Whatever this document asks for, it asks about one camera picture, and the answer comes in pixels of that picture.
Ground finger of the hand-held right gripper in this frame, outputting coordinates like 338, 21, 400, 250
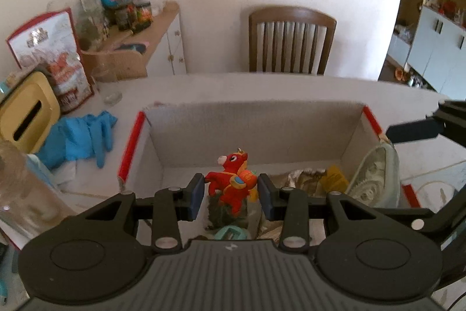
385, 99, 466, 148
375, 183, 466, 255

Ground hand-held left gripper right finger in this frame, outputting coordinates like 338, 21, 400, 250
258, 173, 381, 254

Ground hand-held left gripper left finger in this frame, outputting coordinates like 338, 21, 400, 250
84, 173, 205, 254

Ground green fuzzy tuft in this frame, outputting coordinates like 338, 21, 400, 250
205, 194, 252, 232

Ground red orange toy keychain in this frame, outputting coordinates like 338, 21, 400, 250
204, 148, 260, 215

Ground teal egg-shaped holder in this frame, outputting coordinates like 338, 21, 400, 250
214, 225, 250, 241

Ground grey geared tape dispenser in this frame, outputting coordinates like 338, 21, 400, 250
345, 143, 401, 208

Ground red cardboard box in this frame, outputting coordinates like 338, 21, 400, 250
117, 100, 423, 246

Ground small yellow box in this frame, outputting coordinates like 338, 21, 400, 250
320, 165, 351, 194

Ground blue rubber gloves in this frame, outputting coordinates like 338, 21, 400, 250
36, 110, 119, 169

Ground clear drinking glass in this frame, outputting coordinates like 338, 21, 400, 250
91, 64, 123, 106

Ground light wooden tray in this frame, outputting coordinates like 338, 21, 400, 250
81, 41, 148, 81

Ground white wood-top sideboard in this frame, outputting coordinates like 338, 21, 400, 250
81, 1, 187, 80

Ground wooden slat-back chair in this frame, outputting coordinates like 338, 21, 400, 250
248, 6, 337, 75

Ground large clear glass jar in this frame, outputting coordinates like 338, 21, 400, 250
0, 140, 78, 248

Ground orange label jar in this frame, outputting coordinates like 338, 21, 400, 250
133, 1, 153, 33

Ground dark glass jar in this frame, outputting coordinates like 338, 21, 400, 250
115, 3, 137, 32

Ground yellow tissue box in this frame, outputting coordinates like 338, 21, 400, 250
0, 71, 62, 155

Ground red white food bag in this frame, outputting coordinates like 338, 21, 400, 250
6, 8, 96, 115

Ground white wall cabinet unit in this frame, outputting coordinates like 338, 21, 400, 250
379, 0, 466, 97

